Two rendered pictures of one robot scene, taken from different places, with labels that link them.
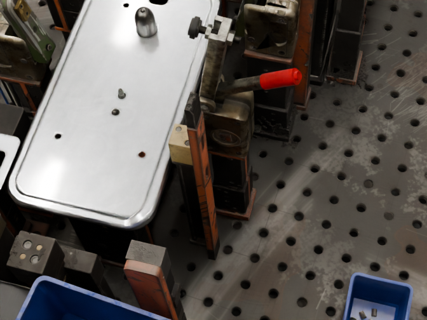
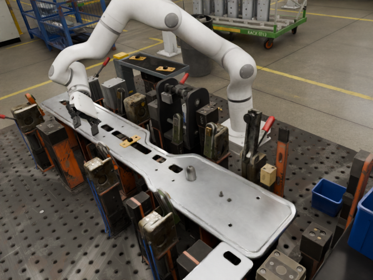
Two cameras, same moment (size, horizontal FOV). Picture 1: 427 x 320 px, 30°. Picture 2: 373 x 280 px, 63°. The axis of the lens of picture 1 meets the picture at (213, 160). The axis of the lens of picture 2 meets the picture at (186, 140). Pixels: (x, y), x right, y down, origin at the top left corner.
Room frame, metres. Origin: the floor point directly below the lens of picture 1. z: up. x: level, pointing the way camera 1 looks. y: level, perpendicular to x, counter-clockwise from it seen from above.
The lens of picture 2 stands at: (0.42, 0.74, 1.66)
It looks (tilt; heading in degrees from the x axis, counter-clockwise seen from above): 35 degrees down; 298
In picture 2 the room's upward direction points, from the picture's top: 7 degrees counter-clockwise
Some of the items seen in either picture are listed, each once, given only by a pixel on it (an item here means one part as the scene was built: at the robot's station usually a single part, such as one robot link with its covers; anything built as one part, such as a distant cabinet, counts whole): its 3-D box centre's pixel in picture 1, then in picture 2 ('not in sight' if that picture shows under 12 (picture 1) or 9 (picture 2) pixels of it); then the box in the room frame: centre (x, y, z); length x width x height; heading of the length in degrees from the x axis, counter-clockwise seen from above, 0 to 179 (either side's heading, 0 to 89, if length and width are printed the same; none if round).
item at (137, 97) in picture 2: not in sight; (141, 133); (1.19, -0.25, 0.89); 0.13 x 0.11 x 0.38; 69
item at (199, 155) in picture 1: (205, 190); (278, 194); (0.51, 0.02, 0.95); 0.03 x 0.01 x 0.50; 159
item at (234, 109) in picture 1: (230, 157); (252, 194); (0.60, -0.03, 0.88); 0.07 x 0.06 x 0.35; 69
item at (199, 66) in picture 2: not in sight; (195, 46); (2.09, -2.97, 0.36); 0.54 x 0.50 x 0.73; 65
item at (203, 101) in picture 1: (204, 104); (255, 159); (0.59, 0.00, 1.06); 0.03 x 0.01 x 0.03; 69
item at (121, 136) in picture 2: not in sight; (126, 164); (1.17, -0.07, 0.84); 0.17 x 0.06 x 0.29; 69
